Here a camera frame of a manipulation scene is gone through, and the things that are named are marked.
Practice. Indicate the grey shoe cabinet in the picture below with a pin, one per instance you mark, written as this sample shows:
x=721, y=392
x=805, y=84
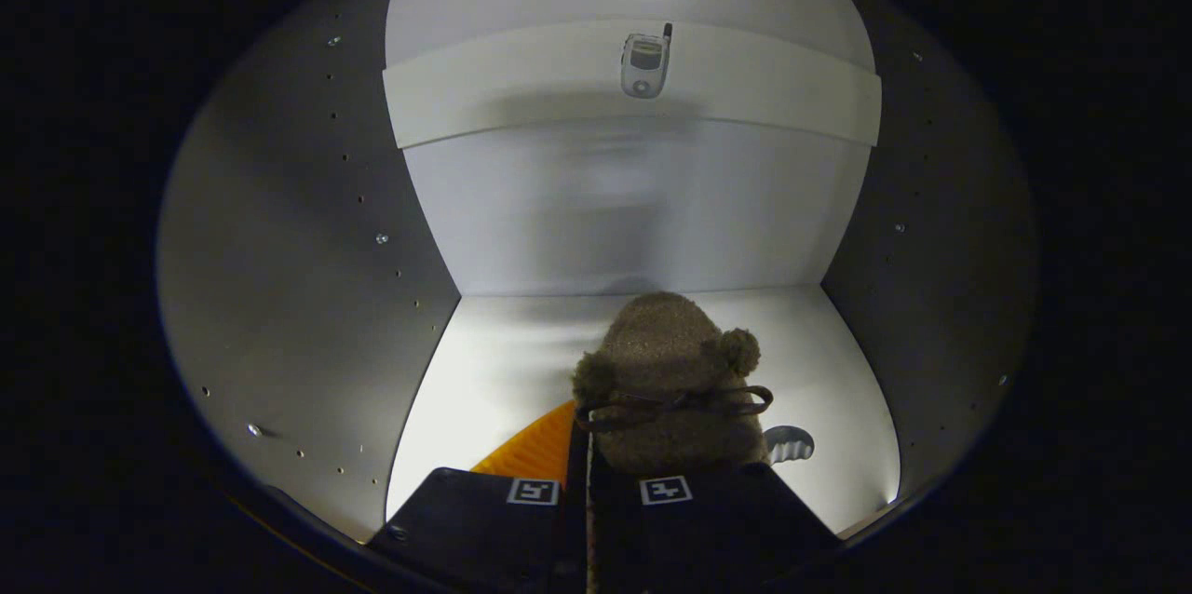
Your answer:
x=307, y=249

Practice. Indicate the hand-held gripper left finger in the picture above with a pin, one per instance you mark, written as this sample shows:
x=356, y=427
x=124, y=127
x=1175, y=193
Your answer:
x=475, y=524

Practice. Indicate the brown plush shoe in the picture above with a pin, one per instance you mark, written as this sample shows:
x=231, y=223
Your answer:
x=666, y=352

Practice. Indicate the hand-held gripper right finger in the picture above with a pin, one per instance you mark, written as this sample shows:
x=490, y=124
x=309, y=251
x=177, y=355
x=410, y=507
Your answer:
x=726, y=529

